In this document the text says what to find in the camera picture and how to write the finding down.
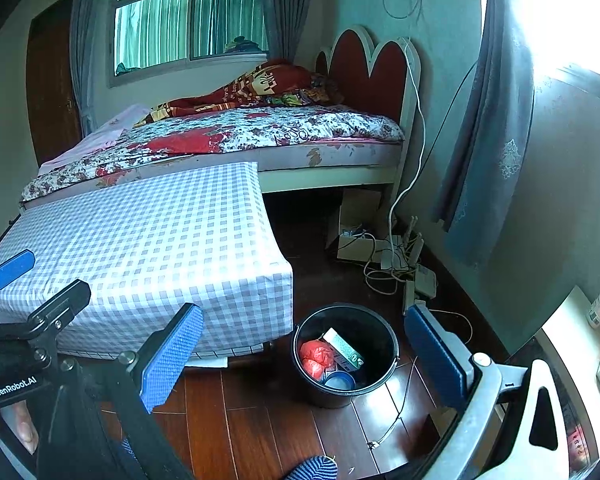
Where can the red plastic bag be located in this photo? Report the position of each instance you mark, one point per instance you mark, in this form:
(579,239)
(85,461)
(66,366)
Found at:
(315,357)

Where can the colourful printed pillow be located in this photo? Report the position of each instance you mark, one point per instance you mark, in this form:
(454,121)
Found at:
(305,97)

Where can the white side table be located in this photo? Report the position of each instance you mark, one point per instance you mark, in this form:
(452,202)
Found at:
(575,330)

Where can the cardboard box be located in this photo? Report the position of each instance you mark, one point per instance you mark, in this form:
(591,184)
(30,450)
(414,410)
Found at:
(360,247)

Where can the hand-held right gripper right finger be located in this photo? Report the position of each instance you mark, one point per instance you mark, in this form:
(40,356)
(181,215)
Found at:
(435,355)

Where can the blue striped sock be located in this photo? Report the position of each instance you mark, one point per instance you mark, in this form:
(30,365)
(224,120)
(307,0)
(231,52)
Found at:
(312,470)

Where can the sliding window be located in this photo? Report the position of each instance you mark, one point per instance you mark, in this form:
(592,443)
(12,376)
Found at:
(155,25)

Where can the white power strip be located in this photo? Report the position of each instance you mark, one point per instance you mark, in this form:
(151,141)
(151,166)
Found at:
(425,282)

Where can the floral quilt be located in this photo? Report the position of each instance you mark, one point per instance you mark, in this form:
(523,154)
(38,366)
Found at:
(280,130)

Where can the grey curtain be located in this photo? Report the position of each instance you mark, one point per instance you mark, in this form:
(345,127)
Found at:
(285,10)
(87,60)

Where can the person's left hand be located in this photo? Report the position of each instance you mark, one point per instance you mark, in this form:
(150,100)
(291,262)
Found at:
(25,430)

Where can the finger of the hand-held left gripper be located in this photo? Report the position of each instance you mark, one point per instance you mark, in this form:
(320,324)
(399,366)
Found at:
(12,267)
(62,305)

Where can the pink cloth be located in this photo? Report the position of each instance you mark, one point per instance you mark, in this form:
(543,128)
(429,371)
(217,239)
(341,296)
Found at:
(105,132)

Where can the black bucket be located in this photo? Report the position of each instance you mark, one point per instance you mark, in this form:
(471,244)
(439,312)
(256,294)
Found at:
(375,330)

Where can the brown wooden door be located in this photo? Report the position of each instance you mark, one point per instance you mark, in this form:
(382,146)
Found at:
(50,90)

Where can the white red bed frame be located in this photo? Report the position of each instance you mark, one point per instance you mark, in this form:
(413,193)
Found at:
(375,75)

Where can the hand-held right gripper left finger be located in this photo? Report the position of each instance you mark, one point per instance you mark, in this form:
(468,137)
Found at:
(172,355)

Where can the red printed blanket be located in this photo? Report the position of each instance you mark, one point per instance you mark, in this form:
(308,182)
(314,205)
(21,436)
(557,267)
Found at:
(260,82)

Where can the blue patterned paper cup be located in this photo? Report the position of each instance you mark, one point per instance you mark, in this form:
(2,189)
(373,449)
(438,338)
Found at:
(340,381)

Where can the white router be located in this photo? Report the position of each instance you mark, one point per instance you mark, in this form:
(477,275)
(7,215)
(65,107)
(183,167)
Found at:
(397,257)

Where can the blue patterned curtain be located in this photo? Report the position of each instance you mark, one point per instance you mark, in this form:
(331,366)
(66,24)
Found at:
(485,160)

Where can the bright window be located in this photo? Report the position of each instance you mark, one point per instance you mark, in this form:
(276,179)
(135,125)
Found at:
(570,10)

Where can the checkered tablecloth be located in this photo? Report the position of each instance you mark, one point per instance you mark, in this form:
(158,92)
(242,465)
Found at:
(155,250)

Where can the green white carton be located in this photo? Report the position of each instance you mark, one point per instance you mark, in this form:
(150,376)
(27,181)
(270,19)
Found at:
(342,347)

